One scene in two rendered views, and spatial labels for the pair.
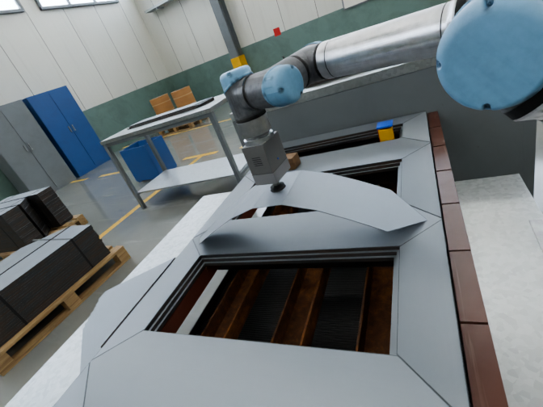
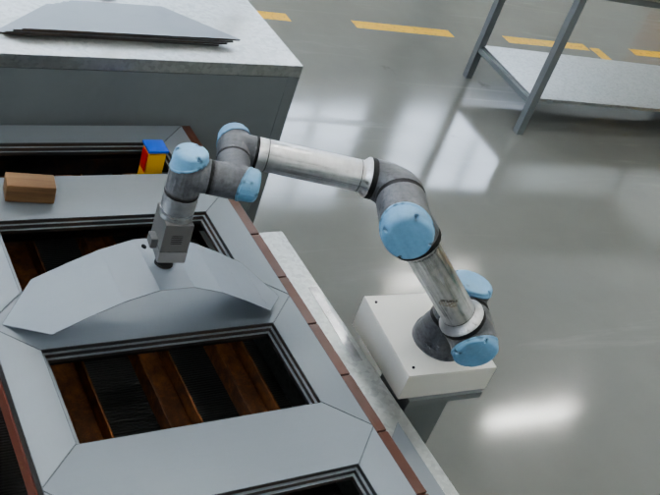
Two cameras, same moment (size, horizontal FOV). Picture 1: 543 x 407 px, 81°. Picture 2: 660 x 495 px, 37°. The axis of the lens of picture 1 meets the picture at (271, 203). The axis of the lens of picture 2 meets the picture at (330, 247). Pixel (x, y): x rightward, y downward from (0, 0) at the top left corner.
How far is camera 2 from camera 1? 1.81 m
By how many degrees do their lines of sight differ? 60
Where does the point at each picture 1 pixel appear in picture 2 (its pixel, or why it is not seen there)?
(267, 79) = (247, 183)
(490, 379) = (363, 403)
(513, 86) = (413, 251)
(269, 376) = (252, 437)
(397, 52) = (328, 181)
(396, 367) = (324, 408)
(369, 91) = (120, 81)
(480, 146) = not seen: hidden behind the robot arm
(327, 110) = (48, 89)
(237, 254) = (100, 344)
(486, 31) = (412, 228)
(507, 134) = not seen: hidden behind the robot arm
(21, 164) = not seen: outside the picture
